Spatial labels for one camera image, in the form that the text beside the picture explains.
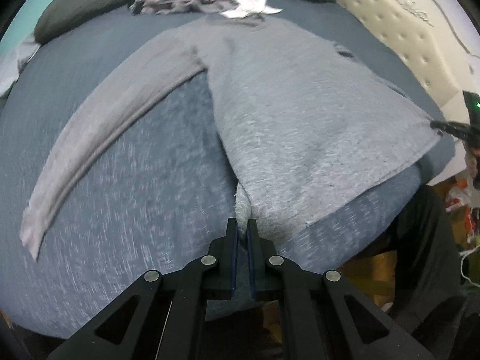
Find white cable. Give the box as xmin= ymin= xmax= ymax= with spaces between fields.
xmin=459 ymin=244 xmax=480 ymax=284

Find cream tufted headboard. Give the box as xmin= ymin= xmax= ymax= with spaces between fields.
xmin=322 ymin=0 xmax=480 ymax=106

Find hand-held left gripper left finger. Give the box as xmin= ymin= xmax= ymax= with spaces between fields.
xmin=47 ymin=217 xmax=239 ymax=360

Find dark grey long pillow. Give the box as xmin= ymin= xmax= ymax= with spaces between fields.
xmin=34 ymin=0 xmax=340 ymax=44

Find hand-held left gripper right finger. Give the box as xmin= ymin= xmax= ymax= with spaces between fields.
xmin=247 ymin=218 xmax=436 ymax=360

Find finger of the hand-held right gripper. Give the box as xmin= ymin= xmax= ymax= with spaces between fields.
xmin=430 ymin=119 xmax=469 ymax=137

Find grey knit sweater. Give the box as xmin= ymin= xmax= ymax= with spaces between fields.
xmin=20 ymin=13 xmax=445 ymax=241

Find bed with blue patterned sheet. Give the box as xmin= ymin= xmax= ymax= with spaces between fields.
xmin=0 ymin=0 xmax=456 ymax=340

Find light grey-blue blanket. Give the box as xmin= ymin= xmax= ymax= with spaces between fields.
xmin=0 ymin=37 xmax=42 ymax=98

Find person's dark trousers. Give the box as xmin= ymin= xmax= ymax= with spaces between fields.
xmin=349 ymin=154 xmax=480 ymax=360

